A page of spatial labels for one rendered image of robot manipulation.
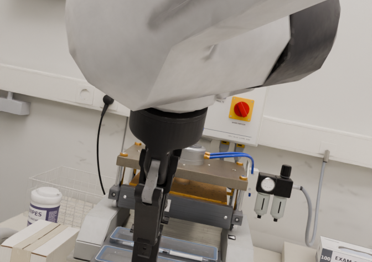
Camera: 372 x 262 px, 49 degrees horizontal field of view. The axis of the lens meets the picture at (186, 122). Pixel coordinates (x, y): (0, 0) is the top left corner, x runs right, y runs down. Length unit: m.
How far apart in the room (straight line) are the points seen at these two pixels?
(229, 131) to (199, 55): 0.84
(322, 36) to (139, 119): 0.18
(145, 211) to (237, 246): 0.42
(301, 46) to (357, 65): 1.22
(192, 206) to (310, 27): 0.61
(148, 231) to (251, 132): 0.64
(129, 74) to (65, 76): 1.44
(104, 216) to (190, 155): 0.22
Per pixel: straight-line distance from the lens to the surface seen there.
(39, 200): 1.24
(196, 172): 0.83
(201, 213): 0.84
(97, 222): 0.82
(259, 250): 1.51
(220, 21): 0.17
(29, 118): 1.76
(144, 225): 0.44
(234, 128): 1.04
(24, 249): 1.05
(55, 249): 1.06
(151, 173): 0.40
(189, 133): 0.38
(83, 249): 0.81
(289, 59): 0.27
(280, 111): 1.46
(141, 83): 0.21
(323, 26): 0.28
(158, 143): 0.38
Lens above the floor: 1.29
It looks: 6 degrees down
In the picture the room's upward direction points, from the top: 10 degrees clockwise
